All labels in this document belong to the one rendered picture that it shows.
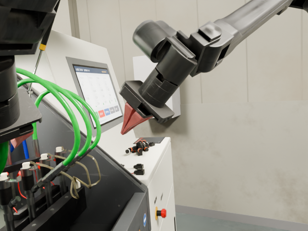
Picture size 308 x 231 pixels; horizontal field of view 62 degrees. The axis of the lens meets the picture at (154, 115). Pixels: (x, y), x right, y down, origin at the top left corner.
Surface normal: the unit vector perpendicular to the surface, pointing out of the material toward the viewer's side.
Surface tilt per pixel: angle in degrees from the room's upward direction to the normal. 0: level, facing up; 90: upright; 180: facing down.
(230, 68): 90
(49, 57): 76
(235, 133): 90
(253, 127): 90
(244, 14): 48
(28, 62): 90
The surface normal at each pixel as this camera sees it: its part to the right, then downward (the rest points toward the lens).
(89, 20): -0.43, 0.14
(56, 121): -0.18, 0.13
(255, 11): 0.17, -0.51
